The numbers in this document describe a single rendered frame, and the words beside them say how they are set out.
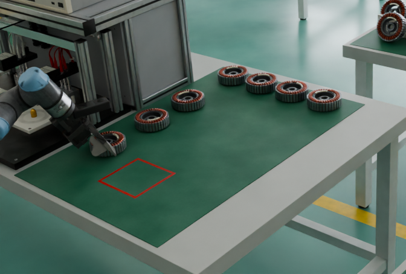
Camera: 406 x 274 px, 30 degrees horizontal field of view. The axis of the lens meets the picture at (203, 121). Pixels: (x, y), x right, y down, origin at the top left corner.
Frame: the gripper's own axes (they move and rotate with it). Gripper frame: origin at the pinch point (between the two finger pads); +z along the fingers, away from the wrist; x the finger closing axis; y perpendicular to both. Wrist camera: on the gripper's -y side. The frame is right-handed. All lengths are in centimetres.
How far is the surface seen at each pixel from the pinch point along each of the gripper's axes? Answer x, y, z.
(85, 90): -16.8, -6.5, -9.9
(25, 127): -24.7, 15.6, -11.2
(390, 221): 36, -48, 77
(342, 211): -20, -49, 119
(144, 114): -9.1, -14.6, 6.9
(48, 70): -32.9, -2.5, -16.3
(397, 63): 0, -95, 62
